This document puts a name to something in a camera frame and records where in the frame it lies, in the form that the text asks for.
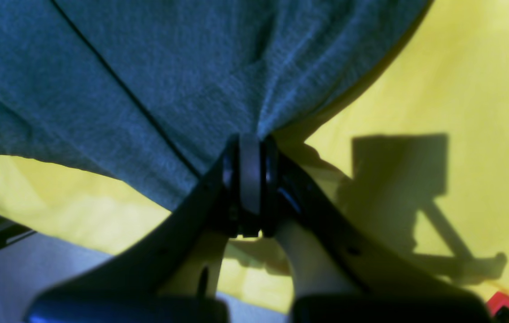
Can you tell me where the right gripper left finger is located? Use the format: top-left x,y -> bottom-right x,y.
56,134 -> 262,293

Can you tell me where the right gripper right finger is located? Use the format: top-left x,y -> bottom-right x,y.
261,137 -> 468,297

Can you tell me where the dark green long-sleeve shirt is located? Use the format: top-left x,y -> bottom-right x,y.
0,0 -> 429,209

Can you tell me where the yellow table cloth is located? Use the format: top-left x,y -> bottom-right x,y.
0,0 -> 509,299

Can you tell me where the red and black clamp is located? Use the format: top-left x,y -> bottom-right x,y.
486,292 -> 509,323

